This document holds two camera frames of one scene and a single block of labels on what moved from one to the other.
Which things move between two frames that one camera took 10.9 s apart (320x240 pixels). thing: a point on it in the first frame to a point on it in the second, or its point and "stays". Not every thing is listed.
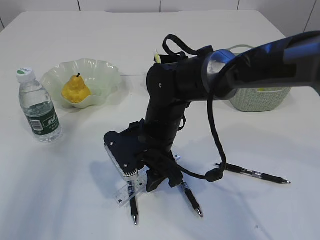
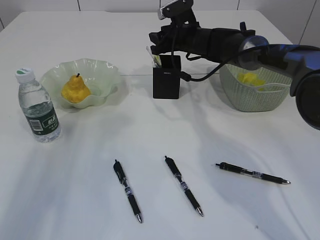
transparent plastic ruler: x=134 y=188 to x=155 y=59
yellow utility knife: x=157 y=58 stays
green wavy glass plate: x=101 y=79 stays
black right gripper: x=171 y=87 to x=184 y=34
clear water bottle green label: x=41 y=116 stays
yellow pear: x=75 y=90 stays
